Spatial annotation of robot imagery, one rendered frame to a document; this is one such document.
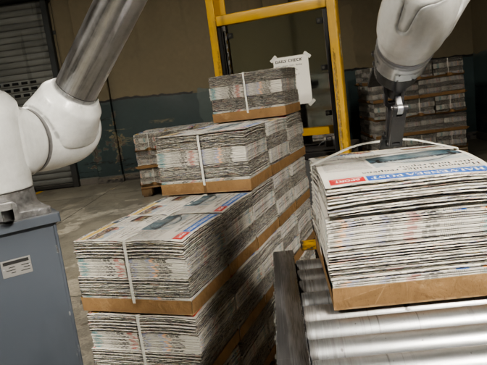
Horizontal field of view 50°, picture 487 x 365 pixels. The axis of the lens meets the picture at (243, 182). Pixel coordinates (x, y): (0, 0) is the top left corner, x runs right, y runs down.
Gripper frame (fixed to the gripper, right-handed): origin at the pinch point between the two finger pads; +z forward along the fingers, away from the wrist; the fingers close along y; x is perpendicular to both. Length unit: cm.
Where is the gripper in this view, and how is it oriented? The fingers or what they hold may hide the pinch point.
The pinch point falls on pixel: (380, 112)
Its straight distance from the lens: 110.4
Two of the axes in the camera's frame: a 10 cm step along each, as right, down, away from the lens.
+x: 9.9, -1.0, -0.7
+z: 1.0, 3.0, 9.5
